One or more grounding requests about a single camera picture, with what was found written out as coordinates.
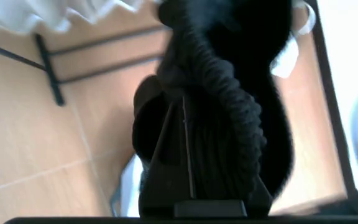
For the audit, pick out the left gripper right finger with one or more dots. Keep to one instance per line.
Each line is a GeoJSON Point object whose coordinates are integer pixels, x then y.
{"type": "Point", "coordinates": [261, 199]}

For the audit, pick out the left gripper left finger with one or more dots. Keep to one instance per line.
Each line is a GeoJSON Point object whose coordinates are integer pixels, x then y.
{"type": "Point", "coordinates": [169, 174]}

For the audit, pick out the black shorts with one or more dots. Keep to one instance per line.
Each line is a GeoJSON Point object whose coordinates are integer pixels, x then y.
{"type": "Point", "coordinates": [244, 46]}

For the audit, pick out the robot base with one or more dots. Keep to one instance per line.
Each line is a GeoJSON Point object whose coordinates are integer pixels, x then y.
{"type": "Point", "coordinates": [132, 193]}

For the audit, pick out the black clothes rack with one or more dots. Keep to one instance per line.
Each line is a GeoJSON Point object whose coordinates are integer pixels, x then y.
{"type": "Point", "coordinates": [50, 71]}

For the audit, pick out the beige curtain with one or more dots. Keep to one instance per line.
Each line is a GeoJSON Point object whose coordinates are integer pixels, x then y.
{"type": "Point", "coordinates": [26, 15]}

